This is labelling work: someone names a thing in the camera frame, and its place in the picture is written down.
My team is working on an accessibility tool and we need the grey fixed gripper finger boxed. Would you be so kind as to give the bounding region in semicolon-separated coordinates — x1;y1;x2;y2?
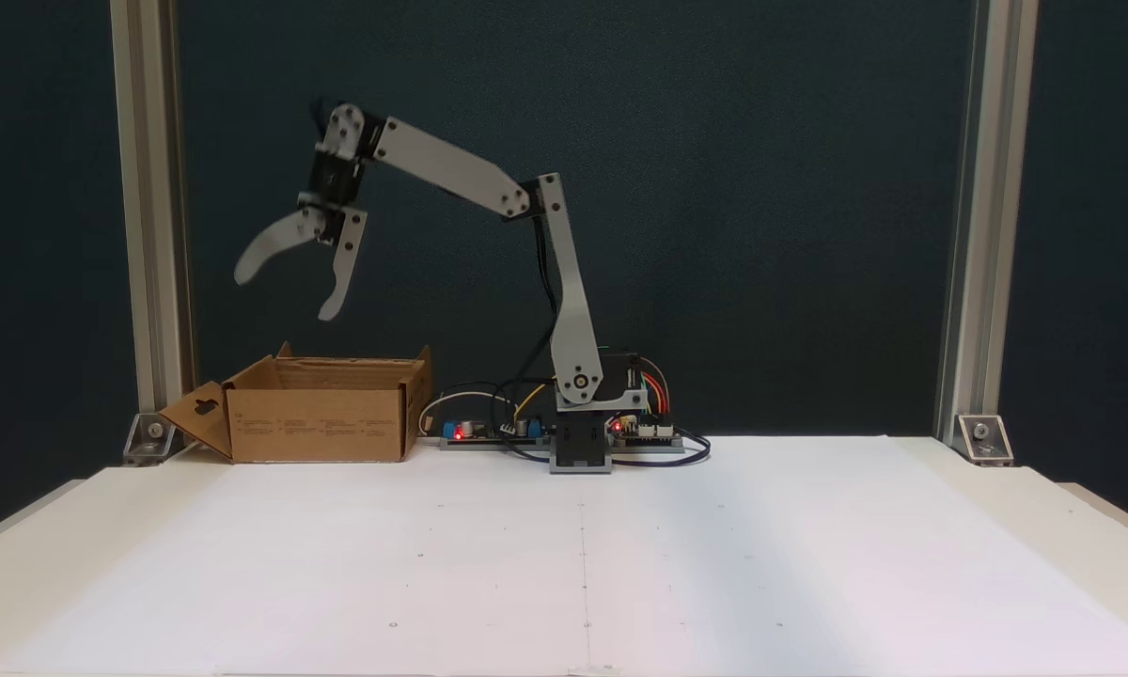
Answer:
317;209;370;323

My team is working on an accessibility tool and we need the grey pivoting gripper finger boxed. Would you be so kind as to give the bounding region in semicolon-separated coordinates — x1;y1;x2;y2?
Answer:
233;207;329;287

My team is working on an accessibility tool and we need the brown cardboard box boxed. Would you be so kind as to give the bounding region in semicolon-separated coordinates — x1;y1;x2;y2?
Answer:
158;342;433;464

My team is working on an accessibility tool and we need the blue circuit board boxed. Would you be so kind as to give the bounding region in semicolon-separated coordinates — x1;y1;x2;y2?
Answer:
441;416;552;451

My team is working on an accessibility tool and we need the aluminium frame post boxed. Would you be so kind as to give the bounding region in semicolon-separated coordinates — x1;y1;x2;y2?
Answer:
109;0;198;439
935;0;1041;443

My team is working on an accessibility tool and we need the white wire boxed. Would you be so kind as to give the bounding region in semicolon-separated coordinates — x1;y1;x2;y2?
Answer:
418;389;498;439

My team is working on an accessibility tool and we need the black servo cable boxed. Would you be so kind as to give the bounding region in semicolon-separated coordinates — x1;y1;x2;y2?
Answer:
503;179;565;407

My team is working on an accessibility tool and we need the metal corner bracket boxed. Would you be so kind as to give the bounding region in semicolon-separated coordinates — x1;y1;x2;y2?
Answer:
956;413;1015;468
121;411;190;468

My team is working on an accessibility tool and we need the circuit board with jumper wires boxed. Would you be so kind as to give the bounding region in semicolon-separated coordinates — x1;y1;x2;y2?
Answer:
611;412;686;454

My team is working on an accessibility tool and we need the black cable by base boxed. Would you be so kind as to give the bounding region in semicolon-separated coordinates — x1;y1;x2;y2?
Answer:
441;425;713;469

